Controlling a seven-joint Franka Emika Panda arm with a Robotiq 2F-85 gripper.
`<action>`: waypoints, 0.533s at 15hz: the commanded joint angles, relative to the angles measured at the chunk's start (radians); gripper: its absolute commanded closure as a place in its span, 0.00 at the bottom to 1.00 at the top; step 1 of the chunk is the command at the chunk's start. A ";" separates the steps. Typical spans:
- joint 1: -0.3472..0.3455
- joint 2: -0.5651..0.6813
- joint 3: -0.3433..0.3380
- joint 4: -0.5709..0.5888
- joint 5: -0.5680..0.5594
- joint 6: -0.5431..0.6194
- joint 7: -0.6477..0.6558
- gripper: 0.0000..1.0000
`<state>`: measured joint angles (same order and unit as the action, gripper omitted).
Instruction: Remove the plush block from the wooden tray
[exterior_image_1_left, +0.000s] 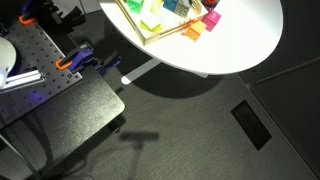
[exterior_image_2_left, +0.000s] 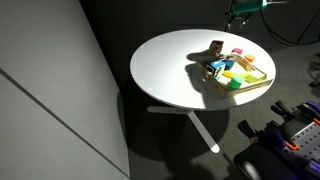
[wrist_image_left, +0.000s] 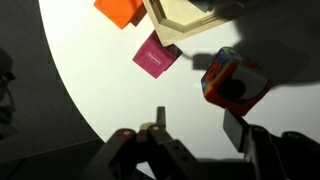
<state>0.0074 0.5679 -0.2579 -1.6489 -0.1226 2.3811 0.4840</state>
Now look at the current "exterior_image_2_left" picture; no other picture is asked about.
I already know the teal green gripper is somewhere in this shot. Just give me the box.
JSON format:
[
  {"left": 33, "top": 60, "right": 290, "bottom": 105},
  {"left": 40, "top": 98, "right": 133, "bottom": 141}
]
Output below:
[{"left": 224, "top": 0, "right": 268, "bottom": 32}]

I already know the pink block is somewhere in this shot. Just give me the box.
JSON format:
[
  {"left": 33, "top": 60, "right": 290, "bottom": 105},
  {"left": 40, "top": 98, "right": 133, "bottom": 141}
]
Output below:
[{"left": 231, "top": 47, "right": 244, "bottom": 56}]

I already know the orange block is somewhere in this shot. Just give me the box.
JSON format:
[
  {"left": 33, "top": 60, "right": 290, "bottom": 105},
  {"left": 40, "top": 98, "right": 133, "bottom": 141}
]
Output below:
[{"left": 243, "top": 54, "right": 256, "bottom": 64}]

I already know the blue and white plush cube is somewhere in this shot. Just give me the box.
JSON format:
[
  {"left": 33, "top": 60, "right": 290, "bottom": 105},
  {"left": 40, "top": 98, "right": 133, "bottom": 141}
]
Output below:
[{"left": 206, "top": 59, "right": 227, "bottom": 80}]

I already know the yellow block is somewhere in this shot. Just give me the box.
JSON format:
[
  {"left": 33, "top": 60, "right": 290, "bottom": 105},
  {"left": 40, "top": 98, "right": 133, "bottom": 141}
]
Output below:
[{"left": 222, "top": 69, "right": 250, "bottom": 79}]

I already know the yellow-green block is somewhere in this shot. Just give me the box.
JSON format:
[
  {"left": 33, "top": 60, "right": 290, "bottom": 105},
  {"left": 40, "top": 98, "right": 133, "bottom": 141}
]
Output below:
[{"left": 244, "top": 73, "right": 267, "bottom": 84}]

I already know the green block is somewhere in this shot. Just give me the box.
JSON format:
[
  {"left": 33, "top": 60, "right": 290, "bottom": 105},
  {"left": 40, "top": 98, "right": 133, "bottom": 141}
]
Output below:
[{"left": 227, "top": 75, "right": 244, "bottom": 90}]

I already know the wooden tray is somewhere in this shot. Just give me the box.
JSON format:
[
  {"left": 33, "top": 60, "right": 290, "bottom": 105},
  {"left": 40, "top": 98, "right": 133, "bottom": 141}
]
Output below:
[{"left": 195, "top": 53, "right": 274, "bottom": 99}]

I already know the clamp with orange grip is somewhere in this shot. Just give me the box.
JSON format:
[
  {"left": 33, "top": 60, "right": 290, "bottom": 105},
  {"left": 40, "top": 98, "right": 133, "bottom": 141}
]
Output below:
[{"left": 298, "top": 100, "right": 320, "bottom": 126}]

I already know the perforated metal breadboard plate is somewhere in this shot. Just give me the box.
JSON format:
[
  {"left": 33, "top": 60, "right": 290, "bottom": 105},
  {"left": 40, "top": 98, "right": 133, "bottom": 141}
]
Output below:
[{"left": 289, "top": 121, "right": 320, "bottom": 168}]

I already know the black cart top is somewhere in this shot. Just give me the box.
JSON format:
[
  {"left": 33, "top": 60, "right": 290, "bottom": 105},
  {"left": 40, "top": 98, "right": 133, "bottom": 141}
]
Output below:
[{"left": 233, "top": 144, "right": 301, "bottom": 180}]

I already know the black cable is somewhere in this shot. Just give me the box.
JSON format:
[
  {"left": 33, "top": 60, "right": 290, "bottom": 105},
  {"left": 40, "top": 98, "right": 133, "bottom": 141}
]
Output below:
[{"left": 259, "top": 0, "right": 320, "bottom": 47}]

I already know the purple clamp with black handles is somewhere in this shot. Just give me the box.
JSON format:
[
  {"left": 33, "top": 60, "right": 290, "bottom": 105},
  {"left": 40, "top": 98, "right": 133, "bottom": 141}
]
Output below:
[{"left": 237, "top": 119, "right": 268, "bottom": 144}]

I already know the white table pedestal base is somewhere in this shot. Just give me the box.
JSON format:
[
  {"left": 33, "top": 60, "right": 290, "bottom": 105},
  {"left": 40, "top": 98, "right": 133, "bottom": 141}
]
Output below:
[{"left": 146, "top": 105, "right": 221, "bottom": 154}]

